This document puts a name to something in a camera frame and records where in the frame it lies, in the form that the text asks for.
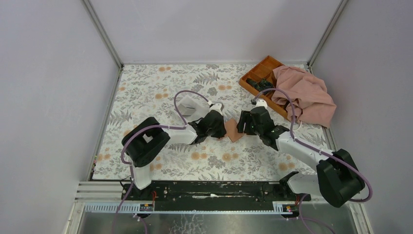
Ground tan leather card holder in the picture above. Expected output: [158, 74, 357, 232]
[221, 118, 245, 143]

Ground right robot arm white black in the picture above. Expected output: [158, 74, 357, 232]
[237, 107, 366, 208]

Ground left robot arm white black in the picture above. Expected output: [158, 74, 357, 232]
[121, 110, 226, 200]

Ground white plastic card box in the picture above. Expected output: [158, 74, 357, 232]
[177, 95, 209, 123]

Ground dark green items in tray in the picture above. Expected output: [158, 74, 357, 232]
[246, 78, 274, 92]

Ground orange wooden tray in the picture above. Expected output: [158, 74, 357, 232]
[239, 56, 287, 119]

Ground pink cloth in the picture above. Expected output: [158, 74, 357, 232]
[273, 65, 337, 128]

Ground floral table mat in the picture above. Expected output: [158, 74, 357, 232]
[92, 64, 314, 181]

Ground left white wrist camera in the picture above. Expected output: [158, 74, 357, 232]
[208, 102, 224, 115]

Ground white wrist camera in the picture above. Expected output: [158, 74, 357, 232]
[208, 102, 224, 115]
[251, 98, 268, 109]

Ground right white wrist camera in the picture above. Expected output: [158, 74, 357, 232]
[251, 98, 268, 109]

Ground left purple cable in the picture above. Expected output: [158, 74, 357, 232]
[111, 90, 214, 234]

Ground purple cable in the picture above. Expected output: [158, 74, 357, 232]
[111, 90, 214, 234]
[251, 88, 374, 234]

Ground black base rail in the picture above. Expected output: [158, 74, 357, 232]
[121, 180, 311, 212]

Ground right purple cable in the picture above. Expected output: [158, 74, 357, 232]
[251, 88, 374, 234]

